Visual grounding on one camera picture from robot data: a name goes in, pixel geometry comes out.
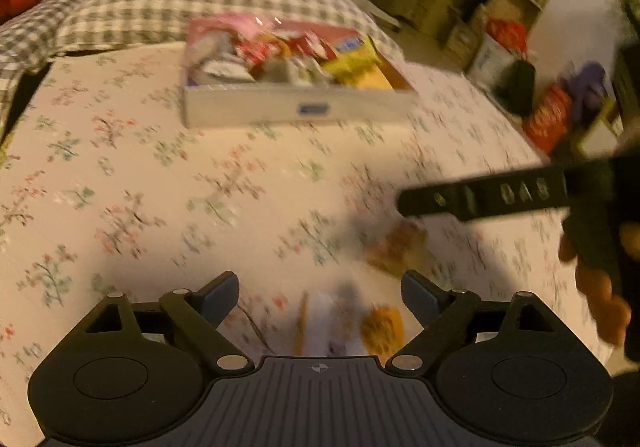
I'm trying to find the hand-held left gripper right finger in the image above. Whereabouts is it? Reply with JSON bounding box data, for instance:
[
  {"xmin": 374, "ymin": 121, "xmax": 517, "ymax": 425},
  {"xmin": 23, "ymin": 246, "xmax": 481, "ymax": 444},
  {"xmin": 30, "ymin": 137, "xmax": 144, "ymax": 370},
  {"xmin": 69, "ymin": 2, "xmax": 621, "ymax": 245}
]
[{"xmin": 385, "ymin": 269, "xmax": 561, "ymax": 373}]

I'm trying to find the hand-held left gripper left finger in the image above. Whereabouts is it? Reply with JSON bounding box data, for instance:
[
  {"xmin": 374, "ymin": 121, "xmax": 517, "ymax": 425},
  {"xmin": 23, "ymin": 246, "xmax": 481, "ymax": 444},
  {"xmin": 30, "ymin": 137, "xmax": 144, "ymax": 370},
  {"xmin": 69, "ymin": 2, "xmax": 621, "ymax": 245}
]
[{"xmin": 85, "ymin": 271, "xmax": 256, "ymax": 373}]

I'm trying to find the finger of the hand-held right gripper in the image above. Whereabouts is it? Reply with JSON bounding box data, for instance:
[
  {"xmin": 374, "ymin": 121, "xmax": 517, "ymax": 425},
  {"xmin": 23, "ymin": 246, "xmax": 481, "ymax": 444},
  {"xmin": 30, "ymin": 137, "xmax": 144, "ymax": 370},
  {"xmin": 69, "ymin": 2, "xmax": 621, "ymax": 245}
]
[{"xmin": 397, "ymin": 164, "xmax": 571, "ymax": 223}]

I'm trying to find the orange brown snack packet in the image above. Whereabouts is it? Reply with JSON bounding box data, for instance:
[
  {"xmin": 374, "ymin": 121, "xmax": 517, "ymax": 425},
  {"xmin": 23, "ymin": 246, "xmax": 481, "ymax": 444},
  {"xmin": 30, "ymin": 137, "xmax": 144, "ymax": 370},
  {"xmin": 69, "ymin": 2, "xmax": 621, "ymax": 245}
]
[{"xmin": 367, "ymin": 222, "xmax": 428, "ymax": 275}]

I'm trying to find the gold snack packet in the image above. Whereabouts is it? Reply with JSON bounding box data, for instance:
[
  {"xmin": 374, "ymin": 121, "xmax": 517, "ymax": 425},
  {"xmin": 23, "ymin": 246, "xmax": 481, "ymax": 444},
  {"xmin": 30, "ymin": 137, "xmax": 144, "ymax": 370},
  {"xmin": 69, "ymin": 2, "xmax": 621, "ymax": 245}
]
[{"xmin": 360, "ymin": 307, "xmax": 406, "ymax": 354}]

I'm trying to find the clear snack packet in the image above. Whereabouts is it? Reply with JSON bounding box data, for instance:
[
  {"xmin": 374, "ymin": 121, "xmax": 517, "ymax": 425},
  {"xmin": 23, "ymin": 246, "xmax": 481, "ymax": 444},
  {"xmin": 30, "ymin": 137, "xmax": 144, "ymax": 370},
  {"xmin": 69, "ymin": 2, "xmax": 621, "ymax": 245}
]
[{"xmin": 297, "ymin": 292, "xmax": 361, "ymax": 357}]

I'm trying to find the plain yellow snack packet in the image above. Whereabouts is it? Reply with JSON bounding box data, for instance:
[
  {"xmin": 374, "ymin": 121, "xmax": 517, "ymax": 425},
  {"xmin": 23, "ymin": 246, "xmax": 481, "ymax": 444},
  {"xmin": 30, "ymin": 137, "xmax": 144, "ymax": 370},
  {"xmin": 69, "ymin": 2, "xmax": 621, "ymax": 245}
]
[{"xmin": 350, "ymin": 64, "xmax": 401, "ymax": 92}]

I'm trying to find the pink snack box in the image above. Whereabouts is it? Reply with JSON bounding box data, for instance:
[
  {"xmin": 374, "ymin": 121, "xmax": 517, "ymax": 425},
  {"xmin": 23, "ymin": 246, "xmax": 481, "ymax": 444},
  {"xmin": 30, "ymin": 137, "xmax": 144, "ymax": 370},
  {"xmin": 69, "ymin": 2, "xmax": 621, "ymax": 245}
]
[{"xmin": 181, "ymin": 13, "xmax": 418, "ymax": 128}]

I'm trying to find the yellow snack packet blue label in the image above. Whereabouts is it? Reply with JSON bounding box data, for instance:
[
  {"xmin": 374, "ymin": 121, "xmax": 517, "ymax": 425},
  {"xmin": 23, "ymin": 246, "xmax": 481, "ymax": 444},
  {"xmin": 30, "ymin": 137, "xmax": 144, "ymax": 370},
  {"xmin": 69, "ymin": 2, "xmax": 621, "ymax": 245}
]
[{"xmin": 320, "ymin": 34, "xmax": 383, "ymax": 83}]

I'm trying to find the small white brown snack packet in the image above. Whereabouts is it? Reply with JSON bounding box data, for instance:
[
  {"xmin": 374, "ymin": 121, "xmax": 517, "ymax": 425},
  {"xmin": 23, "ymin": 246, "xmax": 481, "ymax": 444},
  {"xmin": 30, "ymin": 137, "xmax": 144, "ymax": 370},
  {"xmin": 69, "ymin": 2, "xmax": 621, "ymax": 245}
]
[{"xmin": 272, "ymin": 58, "xmax": 321, "ymax": 85}]

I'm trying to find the red snack packet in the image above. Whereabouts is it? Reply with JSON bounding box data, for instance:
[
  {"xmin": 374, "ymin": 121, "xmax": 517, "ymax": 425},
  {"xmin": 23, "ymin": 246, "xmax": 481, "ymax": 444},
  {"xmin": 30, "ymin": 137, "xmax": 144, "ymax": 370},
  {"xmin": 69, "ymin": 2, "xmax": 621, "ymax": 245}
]
[{"xmin": 287, "ymin": 30, "xmax": 336, "ymax": 60}]

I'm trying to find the pink snack packet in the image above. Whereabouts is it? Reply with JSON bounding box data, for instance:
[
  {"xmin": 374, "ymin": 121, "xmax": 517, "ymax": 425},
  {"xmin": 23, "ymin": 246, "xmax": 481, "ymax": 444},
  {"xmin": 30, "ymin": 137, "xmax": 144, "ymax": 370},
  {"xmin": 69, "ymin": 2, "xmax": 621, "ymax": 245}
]
[{"xmin": 187, "ymin": 13, "xmax": 261, "ymax": 48}]

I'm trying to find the person's right hand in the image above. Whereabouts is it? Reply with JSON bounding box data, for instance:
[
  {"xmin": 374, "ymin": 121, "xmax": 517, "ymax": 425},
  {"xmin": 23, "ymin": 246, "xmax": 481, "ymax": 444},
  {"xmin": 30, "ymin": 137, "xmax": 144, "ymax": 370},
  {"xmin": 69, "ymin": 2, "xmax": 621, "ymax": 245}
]
[{"xmin": 559, "ymin": 231, "xmax": 632, "ymax": 348}]

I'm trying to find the red snack bag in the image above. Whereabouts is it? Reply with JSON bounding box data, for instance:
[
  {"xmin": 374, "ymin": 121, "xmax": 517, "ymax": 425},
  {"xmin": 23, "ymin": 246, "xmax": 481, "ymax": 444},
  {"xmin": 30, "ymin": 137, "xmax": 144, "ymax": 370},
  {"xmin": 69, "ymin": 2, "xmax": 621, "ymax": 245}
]
[{"xmin": 522, "ymin": 83, "xmax": 573, "ymax": 155}]

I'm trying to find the black bag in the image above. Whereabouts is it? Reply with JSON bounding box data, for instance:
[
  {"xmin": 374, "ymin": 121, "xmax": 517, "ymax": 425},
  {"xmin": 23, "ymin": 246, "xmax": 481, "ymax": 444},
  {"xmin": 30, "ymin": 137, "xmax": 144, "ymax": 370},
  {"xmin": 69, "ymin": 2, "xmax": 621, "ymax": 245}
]
[{"xmin": 492, "ymin": 60, "xmax": 537, "ymax": 118}]

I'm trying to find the purple bag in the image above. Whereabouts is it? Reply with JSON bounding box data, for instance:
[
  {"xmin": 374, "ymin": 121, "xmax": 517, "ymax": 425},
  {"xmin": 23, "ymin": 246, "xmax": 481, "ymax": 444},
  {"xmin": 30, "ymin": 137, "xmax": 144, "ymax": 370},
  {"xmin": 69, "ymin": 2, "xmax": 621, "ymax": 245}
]
[{"xmin": 567, "ymin": 61, "xmax": 613, "ymax": 128}]

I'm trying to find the white paper bag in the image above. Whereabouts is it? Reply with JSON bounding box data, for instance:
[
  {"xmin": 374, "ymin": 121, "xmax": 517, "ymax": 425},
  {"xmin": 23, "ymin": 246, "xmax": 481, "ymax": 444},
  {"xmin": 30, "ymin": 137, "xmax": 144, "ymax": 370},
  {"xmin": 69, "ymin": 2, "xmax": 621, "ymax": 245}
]
[{"xmin": 467, "ymin": 34, "xmax": 511, "ymax": 88}]

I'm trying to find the floral tablecloth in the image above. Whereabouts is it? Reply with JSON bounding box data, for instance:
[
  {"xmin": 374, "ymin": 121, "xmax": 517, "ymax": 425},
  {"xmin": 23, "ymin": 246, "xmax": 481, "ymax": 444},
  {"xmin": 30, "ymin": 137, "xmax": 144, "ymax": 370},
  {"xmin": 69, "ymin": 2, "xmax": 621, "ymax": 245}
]
[{"xmin": 0, "ymin": 44, "xmax": 616, "ymax": 447}]

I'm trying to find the red gift bag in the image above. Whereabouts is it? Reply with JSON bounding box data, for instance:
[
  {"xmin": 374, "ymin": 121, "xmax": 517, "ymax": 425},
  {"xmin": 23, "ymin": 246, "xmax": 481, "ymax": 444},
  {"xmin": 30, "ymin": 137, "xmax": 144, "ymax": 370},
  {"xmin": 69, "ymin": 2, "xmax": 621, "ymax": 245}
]
[{"xmin": 485, "ymin": 18, "xmax": 528, "ymax": 53}]

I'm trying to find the checkered pillow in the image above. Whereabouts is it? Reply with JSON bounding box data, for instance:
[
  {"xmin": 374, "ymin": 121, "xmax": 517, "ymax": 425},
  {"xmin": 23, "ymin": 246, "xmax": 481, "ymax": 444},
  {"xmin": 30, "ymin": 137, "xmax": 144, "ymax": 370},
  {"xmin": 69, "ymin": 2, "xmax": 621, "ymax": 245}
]
[{"xmin": 0, "ymin": 0, "xmax": 401, "ymax": 93}]

